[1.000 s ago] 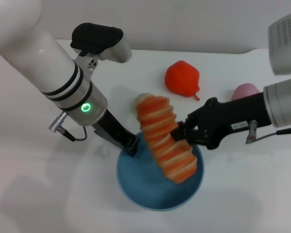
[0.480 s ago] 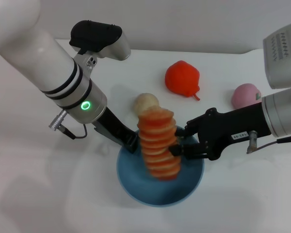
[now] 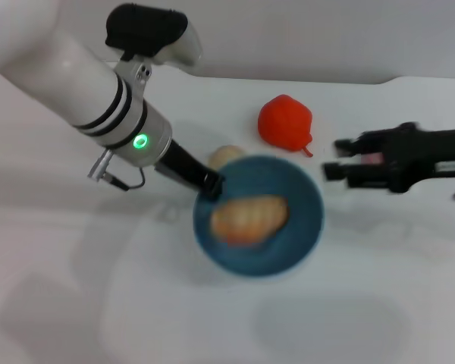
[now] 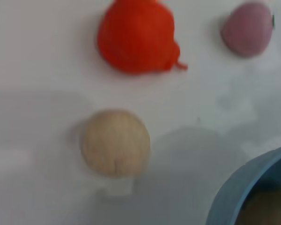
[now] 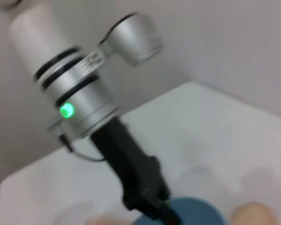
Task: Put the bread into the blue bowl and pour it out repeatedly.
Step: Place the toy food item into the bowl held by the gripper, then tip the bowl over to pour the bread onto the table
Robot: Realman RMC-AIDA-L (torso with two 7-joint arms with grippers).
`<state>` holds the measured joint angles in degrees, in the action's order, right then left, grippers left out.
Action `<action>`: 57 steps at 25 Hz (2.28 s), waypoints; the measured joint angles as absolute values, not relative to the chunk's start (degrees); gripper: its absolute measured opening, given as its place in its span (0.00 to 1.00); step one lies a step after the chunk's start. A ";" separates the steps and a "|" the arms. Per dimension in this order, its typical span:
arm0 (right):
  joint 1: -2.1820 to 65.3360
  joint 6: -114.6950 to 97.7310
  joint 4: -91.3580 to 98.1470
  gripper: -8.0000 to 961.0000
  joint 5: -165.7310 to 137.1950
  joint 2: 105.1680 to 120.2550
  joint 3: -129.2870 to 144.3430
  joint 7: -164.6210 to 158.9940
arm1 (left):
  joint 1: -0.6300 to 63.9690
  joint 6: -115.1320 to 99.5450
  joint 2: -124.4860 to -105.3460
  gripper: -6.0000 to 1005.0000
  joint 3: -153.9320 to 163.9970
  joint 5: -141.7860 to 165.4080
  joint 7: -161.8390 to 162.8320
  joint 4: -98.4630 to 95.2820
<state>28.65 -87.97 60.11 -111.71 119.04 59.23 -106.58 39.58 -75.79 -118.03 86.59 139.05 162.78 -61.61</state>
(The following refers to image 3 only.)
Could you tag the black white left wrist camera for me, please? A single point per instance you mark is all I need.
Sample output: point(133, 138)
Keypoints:
point(148, 34)

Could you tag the orange striped bread loaf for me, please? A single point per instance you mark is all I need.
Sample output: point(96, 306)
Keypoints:
point(250, 220)

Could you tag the beige round bun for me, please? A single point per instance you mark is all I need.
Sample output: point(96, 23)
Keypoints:
point(223, 155)

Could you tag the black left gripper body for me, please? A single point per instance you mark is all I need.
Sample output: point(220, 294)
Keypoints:
point(182, 165)

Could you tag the red toy pepper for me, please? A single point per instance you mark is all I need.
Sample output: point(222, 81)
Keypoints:
point(284, 121)

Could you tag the blue bowl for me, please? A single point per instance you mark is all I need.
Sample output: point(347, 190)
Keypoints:
point(288, 227)

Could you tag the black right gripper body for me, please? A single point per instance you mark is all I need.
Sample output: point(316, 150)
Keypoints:
point(421, 155)

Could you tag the pink toy peach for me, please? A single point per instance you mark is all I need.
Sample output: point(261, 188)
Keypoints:
point(372, 158)

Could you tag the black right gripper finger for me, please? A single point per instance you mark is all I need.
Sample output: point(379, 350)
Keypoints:
point(358, 144)
point(352, 174)

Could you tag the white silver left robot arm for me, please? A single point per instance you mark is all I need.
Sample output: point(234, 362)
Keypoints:
point(79, 87)

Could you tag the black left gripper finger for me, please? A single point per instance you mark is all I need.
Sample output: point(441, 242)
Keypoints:
point(212, 186)

